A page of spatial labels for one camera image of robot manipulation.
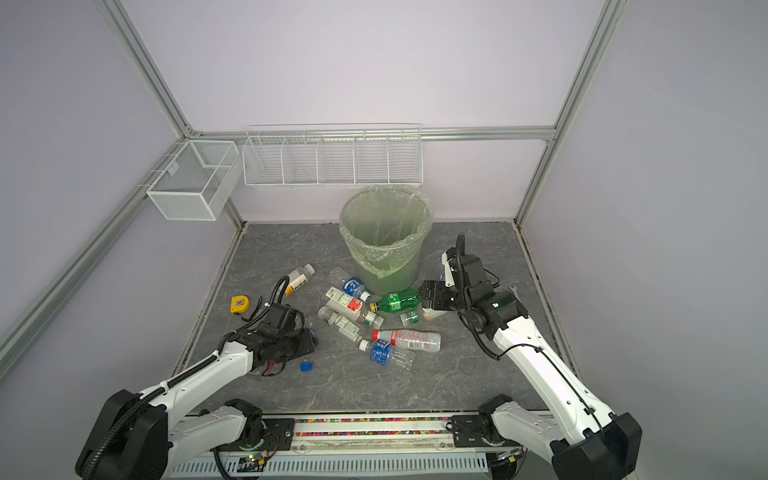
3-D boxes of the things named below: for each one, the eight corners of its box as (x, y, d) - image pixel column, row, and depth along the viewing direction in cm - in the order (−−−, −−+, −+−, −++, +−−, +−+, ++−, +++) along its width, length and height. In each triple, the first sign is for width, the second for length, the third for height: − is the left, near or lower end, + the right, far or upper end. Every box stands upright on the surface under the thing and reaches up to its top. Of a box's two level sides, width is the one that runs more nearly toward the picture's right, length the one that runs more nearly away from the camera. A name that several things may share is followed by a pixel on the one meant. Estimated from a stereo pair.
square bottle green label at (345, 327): (319, 319, 95) (315, 311, 91) (327, 310, 97) (324, 302, 93) (357, 346, 90) (355, 339, 85) (365, 335, 92) (364, 328, 88)
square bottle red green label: (325, 305, 97) (322, 297, 93) (335, 293, 99) (332, 285, 96) (355, 321, 93) (353, 313, 89) (364, 308, 96) (362, 300, 92)
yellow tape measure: (228, 313, 98) (225, 310, 96) (234, 298, 101) (232, 295, 100) (247, 313, 98) (244, 310, 96) (252, 298, 101) (250, 295, 100)
